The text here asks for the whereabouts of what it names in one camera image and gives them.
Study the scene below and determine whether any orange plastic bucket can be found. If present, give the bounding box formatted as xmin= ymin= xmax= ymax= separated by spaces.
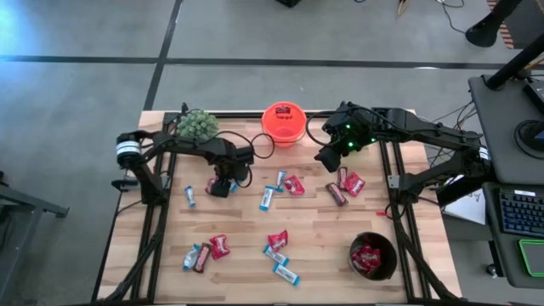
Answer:
xmin=260 ymin=100 xmax=308 ymax=149

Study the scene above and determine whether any person's shoe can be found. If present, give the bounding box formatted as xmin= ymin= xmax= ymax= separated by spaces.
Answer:
xmin=464 ymin=14 xmax=499 ymax=48

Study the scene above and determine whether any dark grey cabinet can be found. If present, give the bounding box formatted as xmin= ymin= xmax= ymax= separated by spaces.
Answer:
xmin=503 ymin=0 xmax=544 ymax=50

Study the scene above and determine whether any black left wrist camera cable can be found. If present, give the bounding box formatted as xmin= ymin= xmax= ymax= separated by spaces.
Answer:
xmin=214 ymin=129 xmax=276 ymax=161

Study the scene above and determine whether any dark grey keyboard desk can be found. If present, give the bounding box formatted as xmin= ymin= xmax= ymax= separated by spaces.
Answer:
xmin=482 ymin=182 xmax=544 ymax=290

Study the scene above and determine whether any white paper sheet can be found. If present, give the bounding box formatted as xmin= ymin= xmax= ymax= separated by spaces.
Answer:
xmin=441 ymin=173 xmax=487 ymax=225

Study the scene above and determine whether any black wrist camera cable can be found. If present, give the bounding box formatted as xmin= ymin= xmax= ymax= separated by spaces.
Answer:
xmin=304 ymin=109 xmax=341 ymax=150
xmin=214 ymin=129 xmax=276 ymax=161

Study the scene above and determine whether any person's leg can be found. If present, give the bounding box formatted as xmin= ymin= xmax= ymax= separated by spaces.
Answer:
xmin=488 ymin=0 xmax=526 ymax=26

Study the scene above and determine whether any artificial green potted plant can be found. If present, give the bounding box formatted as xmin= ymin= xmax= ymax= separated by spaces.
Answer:
xmin=176 ymin=108 xmax=220 ymax=144

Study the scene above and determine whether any black backlit keyboard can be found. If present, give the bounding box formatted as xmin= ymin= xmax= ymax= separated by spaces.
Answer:
xmin=497 ymin=189 xmax=544 ymax=238

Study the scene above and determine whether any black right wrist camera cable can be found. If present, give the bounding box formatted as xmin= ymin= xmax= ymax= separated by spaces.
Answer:
xmin=304 ymin=109 xmax=341 ymax=150

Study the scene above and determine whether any black floor cable bundle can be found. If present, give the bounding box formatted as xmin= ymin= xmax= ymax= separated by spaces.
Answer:
xmin=428 ymin=99 xmax=481 ymax=137

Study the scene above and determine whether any black diagonal pole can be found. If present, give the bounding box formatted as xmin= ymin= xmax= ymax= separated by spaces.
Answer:
xmin=436 ymin=169 xmax=496 ymax=207
xmin=484 ymin=32 xmax=544 ymax=91

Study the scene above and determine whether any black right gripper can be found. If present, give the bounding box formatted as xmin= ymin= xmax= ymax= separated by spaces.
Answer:
xmin=314 ymin=101 xmax=379 ymax=173

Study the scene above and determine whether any black plastic bucket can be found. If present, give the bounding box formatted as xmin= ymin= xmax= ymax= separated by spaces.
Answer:
xmin=349 ymin=231 xmax=400 ymax=281

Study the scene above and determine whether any black monitor stand base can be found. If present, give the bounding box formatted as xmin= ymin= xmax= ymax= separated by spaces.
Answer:
xmin=513 ymin=119 xmax=544 ymax=154

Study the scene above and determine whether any grey metal stand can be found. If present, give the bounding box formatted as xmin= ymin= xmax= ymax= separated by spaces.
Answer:
xmin=0 ymin=169 xmax=70 ymax=306

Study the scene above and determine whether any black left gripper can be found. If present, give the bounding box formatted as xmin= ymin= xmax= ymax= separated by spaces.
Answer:
xmin=206 ymin=142 xmax=256 ymax=199

